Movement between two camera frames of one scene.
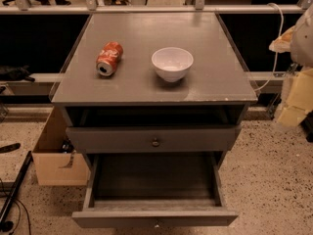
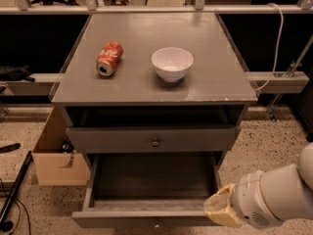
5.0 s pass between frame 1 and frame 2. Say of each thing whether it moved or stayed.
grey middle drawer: stayed
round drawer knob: stayed
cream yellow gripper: moved
